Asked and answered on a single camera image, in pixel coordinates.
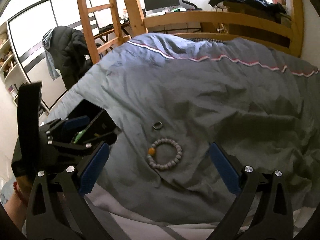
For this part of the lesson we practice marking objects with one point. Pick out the green jade bangle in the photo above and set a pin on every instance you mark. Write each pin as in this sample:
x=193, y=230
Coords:
x=78, y=136

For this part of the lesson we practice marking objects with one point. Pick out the wooden bed frame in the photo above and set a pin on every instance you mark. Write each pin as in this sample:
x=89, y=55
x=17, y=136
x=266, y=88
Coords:
x=295, y=33

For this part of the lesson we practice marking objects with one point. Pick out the white sliding wardrobe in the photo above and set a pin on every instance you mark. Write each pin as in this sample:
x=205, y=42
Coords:
x=35, y=21

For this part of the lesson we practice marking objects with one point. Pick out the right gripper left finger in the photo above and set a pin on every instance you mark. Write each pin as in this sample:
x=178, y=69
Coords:
x=45, y=217

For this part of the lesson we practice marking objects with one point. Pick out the black jewelry box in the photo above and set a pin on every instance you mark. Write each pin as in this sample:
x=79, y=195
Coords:
x=99, y=120

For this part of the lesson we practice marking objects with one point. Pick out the grey duvet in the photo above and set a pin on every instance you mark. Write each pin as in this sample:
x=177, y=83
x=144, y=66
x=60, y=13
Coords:
x=258, y=104

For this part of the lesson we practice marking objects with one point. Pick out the dark jacket on chair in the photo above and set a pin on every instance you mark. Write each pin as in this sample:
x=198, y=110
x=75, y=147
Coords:
x=66, y=50

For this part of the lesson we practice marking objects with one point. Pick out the grey bead bracelet amber bead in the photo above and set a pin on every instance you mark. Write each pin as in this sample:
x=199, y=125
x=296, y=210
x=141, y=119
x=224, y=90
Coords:
x=164, y=154

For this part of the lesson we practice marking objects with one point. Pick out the person's left hand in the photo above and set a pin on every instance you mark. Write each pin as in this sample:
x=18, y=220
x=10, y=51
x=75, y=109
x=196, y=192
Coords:
x=23, y=187

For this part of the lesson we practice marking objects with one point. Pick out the person's left forearm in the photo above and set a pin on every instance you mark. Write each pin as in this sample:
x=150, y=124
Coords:
x=16, y=210

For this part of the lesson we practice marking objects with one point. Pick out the white shelf with toys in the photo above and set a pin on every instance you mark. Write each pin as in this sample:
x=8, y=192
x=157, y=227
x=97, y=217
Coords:
x=21, y=64

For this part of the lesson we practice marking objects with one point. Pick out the wooden ladder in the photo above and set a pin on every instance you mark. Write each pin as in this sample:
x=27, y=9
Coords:
x=100, y=21

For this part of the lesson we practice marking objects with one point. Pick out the striped grey white sheet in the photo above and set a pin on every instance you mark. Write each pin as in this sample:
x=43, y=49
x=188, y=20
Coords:
x=125, y=224

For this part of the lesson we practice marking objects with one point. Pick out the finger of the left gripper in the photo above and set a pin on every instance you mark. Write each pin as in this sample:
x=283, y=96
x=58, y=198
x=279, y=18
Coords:
x=67, y=126
x=87, y=143

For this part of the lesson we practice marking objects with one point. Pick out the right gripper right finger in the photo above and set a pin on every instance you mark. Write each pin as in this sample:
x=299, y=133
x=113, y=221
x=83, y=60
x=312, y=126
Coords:
x=262, y=208

